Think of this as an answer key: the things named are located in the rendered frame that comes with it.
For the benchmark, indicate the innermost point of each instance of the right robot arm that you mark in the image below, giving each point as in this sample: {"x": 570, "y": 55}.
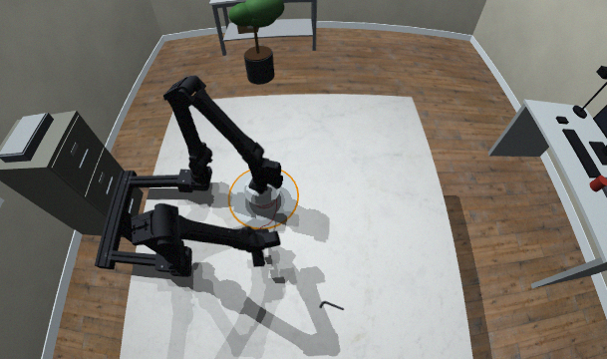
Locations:
{"x": 167, "y": 228}

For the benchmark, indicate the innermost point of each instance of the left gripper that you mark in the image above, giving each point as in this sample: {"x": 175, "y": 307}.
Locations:
{"x": 255, "y": 187}

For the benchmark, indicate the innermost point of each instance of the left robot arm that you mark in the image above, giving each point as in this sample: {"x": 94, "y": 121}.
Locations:
{"x": 180, "y": 97}

